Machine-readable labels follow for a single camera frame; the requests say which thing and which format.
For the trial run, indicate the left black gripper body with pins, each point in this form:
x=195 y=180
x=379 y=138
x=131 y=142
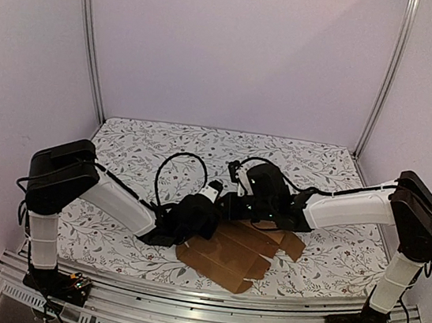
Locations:
x=206 y=234

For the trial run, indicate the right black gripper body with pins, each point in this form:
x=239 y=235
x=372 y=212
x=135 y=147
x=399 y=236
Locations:
x=232 y=204

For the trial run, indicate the brown cardboard paper box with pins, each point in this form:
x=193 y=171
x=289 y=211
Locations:
x=238 y=253

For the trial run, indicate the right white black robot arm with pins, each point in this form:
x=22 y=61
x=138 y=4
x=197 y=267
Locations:
x=404 y=203

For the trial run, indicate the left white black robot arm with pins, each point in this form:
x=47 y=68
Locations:
x=59 y=175

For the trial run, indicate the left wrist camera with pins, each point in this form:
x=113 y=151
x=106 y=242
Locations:
x=212 y=190

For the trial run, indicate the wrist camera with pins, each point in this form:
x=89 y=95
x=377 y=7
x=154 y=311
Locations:
x=212 y=190
x=238 y=176

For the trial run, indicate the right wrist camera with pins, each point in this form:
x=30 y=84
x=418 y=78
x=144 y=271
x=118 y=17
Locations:
x=238 y=176

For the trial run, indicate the aluminium front rail frame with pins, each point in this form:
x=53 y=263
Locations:
x=122 y=299

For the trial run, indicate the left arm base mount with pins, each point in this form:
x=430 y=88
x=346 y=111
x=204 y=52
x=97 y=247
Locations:
x=71 y=288

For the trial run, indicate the right aluminium corner post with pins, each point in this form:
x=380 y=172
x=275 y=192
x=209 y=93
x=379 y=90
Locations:
x=390 y=74

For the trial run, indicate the aluminium corner post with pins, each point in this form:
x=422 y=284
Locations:
x=92 y=62
x=390 y=74

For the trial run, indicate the left aluminium corner post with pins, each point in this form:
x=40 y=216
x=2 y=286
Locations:
x=92 y=62

